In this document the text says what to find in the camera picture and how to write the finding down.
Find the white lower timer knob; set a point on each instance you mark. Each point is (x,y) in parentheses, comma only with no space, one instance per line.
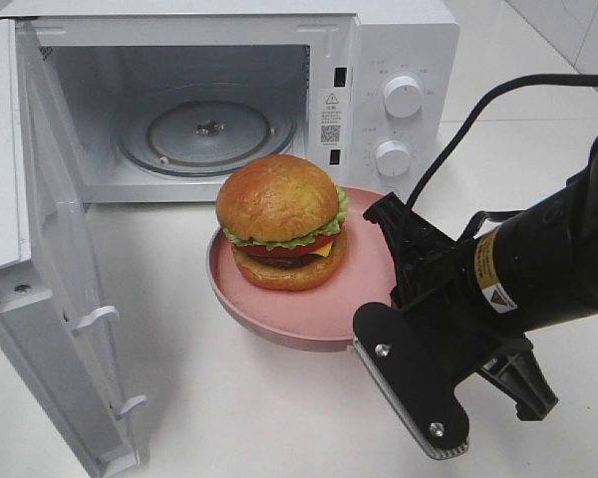
(393,158)

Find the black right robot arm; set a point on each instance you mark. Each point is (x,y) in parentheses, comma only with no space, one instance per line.
(541,268)

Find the white warning label sticker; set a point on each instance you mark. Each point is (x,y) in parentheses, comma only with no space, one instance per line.
(333,111)

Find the pink round plate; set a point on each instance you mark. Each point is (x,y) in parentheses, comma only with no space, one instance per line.
(318,319)

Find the glass microwave turntable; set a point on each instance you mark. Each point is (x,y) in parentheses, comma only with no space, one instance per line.
(209,130)

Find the white upper power knob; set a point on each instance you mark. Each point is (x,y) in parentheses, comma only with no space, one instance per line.
(403,95)

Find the burger with lettuce and tomato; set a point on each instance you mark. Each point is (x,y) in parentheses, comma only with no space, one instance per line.
(284,219)

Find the white microwave oven body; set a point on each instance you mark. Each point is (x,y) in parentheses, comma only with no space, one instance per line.
(112,52)

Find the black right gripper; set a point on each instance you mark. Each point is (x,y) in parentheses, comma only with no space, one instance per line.
(439,296)

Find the white microwave door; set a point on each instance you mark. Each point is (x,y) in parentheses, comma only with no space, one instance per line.
(55,326)

